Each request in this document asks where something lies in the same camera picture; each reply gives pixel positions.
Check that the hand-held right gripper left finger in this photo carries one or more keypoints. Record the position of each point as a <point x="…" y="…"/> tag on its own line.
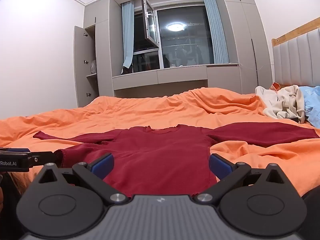
<point x="103" y="166"/>

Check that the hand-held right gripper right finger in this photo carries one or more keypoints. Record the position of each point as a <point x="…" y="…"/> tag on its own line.
<point x="220" y="166"/>

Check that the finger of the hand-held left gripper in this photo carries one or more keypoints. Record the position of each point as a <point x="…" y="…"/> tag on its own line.
<point x="43" y="158"/>

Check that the dark red long-sleeved shirt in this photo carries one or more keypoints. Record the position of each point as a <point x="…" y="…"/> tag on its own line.
<point x="160" y="155"/>

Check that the orange bed blanket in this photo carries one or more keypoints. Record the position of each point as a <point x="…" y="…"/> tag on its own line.
<point x="150" y="110"/>

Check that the cream garment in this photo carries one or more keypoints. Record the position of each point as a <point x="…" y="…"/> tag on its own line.
<point x="282" y="102"/>

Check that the small orange cloth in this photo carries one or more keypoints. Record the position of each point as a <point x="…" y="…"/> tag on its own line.
<point x="275" y="86"/>

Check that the person's dark pants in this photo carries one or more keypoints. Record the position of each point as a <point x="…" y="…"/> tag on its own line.
<point x="312" y="201"/>

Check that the dark cloth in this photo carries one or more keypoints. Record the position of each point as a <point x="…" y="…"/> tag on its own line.
<point x="126" y="70"/>

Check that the clear plastic bag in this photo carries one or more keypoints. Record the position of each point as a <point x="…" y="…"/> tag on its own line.
<point x="93" y="67"/>

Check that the light blue garment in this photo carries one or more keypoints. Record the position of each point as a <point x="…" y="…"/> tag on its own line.
<point x="311" y="105"/>

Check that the grey built-in wardrobe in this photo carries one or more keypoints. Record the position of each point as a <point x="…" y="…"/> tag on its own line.
<point x="232" y="42"/>

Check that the glass window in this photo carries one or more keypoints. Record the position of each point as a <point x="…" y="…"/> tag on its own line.
<point x="185" y="45"/>

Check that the grey padded wooden headboard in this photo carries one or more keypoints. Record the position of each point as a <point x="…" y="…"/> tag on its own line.
<point x="295" y="60"/>

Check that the short light blue curtain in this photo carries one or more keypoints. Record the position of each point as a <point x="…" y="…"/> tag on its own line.
<point x="127" y="35"/>

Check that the long light blue curtain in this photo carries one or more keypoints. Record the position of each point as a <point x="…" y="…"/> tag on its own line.
<point x="216" y="30"/>

